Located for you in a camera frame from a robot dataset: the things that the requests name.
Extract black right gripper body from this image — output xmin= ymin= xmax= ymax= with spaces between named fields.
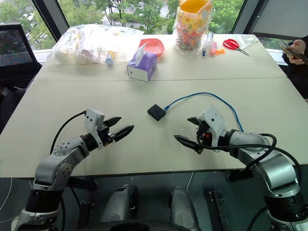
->
xmin=195 ymin=120 xmax=214 ymax=148

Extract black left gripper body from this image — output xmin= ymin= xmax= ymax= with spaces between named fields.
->
xmin=97 ymin=123 xmax=116 ymax=146

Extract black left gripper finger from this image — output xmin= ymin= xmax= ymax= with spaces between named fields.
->
xmin=103 ymin=116 xmax=122 ymax=128
xmin=112 ymin=125 xmax=135 ymax=142

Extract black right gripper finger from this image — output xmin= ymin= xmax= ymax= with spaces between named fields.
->
xmin=187 ymin=116 xmax=202 ymax=126
xmin=173 ymin=134 xmax=205 ymax=155

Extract person's bare hand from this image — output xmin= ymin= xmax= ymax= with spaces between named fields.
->
xmin=287 ymin=39 xmax=308 ymax=65

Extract black table clamp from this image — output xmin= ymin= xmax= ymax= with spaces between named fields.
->
xmin=226 ymin=167 xmax=254 ymax=183
xmin=68 ymin=176 xmax=99 ymax=191

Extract small blue yellow bottle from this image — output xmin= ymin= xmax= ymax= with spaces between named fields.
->
xmin=105 ymin=50 xmax=116 ymax=67

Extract purple tissue box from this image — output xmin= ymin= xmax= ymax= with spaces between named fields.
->
xmin=127 ymin=43 xmax=158 ymax=83

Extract grey rounded robot leg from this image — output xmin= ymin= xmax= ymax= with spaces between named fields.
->
xmin=99 ymin=184 xmax=138 ymax=225
xmin=170 ymin=186 xmax=201 ymax=231

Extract clear plastic bag of items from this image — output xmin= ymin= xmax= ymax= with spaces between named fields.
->
xmin=47 ymin=24 xmax=145 ymax=66

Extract pink plastic bowl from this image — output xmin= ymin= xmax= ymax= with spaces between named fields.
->
xmin=139 ymin=38 xmax=166 ymax=58

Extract colourful patterned plastic bag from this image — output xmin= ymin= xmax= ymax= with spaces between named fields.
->
xmin=173 ymin=0 xmax=213 ymax=57

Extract flat clear plastic bag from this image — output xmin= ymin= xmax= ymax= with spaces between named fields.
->
xmin=237 ymin=35 xmax=260 ymax=52

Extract person's dark clothed body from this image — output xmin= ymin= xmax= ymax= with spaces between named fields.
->
xmin=281 ymin=35 xmax=308 ymax=100

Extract yellow plastic cup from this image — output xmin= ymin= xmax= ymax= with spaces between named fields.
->
xmin=178 ymin=0 xmax=210 ymax=14

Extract dark smartphone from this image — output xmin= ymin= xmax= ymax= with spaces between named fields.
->
xmin=278 ymin=39 xmax=308 ymax=62

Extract black mesh office chair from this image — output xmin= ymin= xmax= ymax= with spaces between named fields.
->
xmin=0 ymin=23 xmax=43 ymax=90

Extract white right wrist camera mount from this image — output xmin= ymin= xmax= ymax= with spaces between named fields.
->
xmin=198 ymin=105 xmax=228 ymax=153

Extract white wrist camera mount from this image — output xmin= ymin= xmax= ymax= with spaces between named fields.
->
xmin=198 ymin=105 xmax=228 ymax=153
xmin=83 ymin=108 xmax=108 ymax=150

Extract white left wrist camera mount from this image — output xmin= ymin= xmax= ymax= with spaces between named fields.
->
xmin=83 ymin=108 xmax=108 ymax=150

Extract blue cable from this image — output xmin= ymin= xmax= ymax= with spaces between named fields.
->
xmin=164 ymin=92 xmax=244 ymax=133

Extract small black box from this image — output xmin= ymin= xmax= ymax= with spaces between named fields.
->
xmin=147 ymin=103 xmax=167 ymax=122

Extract thin white cable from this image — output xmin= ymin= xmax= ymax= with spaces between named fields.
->
xmin=186 ymin=171 xmax=194 ymax=191

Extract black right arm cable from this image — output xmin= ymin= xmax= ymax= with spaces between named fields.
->
xmin=196 ymin=131 xmax=303 ymax=191

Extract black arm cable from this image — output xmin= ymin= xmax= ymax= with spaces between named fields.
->
xmin=196 ymin=131 xmax=303 ymax=191
xmin=50 ymin=110 xmax=88 ymax=155

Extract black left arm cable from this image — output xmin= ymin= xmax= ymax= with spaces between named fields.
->
xmin=50 ymin=110 xmax=88 ymax=155

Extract black metal table bracket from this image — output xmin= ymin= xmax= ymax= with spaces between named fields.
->
xmin=207 ymin=189 xmax=231 ymax=231

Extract red handled scissors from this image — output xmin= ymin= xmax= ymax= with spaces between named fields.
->
xmin=222 ymin=38 xmax=251 ymax=58

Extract dark window frame pillar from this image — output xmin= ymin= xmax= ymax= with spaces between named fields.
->
xmin=31 ymin=0 xmax=71 ymax=43
xmin=230 ymin=0 xmax=257 ymax=35

